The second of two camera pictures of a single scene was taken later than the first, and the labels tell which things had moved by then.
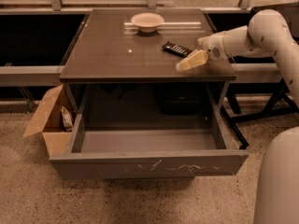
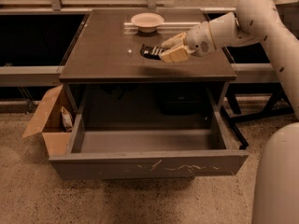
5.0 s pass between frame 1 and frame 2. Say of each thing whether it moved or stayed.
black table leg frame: stayed
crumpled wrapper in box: stayed
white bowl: stayed
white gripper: moved
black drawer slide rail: stayed
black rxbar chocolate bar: moved
